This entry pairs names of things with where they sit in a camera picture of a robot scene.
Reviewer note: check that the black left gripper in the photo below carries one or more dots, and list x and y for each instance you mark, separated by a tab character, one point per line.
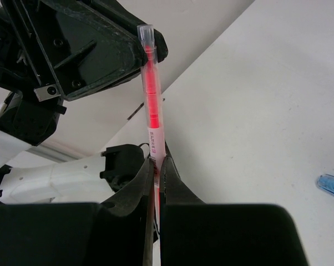
23	68

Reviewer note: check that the red slim pen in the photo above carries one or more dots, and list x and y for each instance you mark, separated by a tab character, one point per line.
153	107

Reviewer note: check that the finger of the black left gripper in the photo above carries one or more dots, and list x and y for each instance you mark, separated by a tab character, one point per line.
90	46

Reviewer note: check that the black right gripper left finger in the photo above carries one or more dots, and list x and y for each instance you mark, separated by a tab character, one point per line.
118	231

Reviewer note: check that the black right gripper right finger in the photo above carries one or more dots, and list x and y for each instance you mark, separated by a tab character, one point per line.
193	232

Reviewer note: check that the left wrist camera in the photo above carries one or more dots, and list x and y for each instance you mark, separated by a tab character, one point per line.
47	92

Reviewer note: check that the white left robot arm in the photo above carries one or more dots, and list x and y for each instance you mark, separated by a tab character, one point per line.
95	178

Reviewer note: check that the blue correction tape dispenser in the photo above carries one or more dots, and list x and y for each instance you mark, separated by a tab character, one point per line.
326	183

